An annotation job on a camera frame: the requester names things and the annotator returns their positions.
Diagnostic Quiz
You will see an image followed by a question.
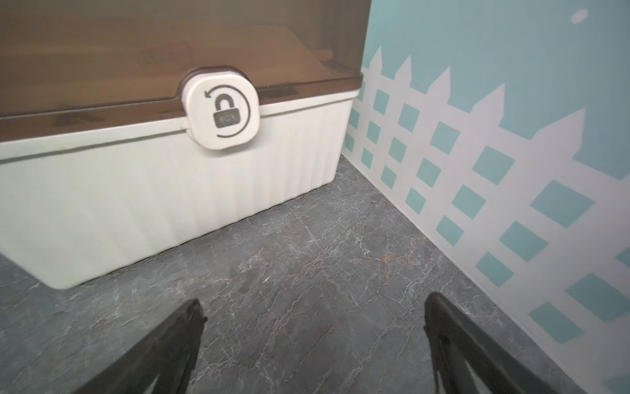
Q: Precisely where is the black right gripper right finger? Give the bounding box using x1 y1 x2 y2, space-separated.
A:
424 292 556 393

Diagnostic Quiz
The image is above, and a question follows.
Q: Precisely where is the white storage box brown lid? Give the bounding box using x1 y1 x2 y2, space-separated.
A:
1 1 371 289

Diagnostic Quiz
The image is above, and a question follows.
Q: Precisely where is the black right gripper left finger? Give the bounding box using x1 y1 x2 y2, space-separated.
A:
76 299 206 393

